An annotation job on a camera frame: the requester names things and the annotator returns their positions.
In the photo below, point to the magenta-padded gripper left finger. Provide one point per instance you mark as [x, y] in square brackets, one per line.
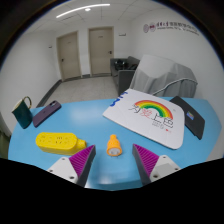
[63, 168]

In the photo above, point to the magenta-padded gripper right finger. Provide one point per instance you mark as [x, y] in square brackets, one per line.
[163, 168]

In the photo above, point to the white rainbow-print flat bag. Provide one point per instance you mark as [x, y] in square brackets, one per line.
[143, 128]

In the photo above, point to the black flat case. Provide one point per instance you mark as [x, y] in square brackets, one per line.
[196, 126]

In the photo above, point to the purple smartphone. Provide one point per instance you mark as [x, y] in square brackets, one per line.
[46, 114]

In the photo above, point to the dark green mug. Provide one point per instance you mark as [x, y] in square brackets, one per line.
[23, 116]

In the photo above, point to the grey sofa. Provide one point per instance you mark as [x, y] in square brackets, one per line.
[125, 81]

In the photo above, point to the grey cover cloth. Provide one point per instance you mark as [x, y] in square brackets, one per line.
[160, 73]

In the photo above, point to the beige door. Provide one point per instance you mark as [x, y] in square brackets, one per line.
[69, 56]
[101, 51]

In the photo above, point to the black bag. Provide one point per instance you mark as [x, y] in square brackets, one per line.
[120, 64]

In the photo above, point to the long curved ceiling light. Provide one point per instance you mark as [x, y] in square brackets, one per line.
[83, 9]

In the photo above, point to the small round ceiling light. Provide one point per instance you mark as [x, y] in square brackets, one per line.
[87, 9]

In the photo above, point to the white metal tube frame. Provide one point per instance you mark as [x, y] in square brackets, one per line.
[180, 80]

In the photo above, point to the wall sign lettering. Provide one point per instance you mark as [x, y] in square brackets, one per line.
[151, 27]

